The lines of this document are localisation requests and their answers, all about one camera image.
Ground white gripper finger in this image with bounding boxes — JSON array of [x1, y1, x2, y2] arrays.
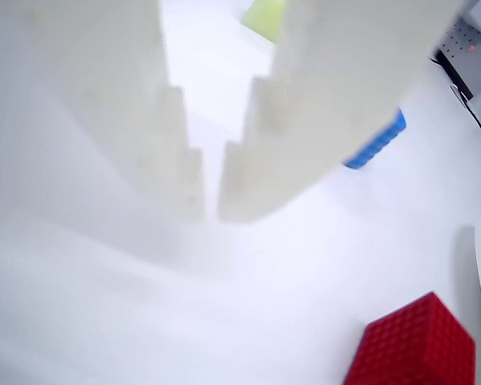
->
[[217, 0, 466, 225], [0, 0, 208, 241]]

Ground blue ribbed cylinder block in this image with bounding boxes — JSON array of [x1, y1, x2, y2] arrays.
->
[[342, 107, 407, 170]]

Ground lime green block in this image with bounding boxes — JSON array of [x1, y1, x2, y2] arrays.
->
[[240, 0, 289, 46]]

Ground red textured cube block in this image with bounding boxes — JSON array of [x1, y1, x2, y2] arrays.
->
[[342, 290, 478, 385]]

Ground grey perforated board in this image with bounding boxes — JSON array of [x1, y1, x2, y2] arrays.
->
[[435, 14, 481, 102]]

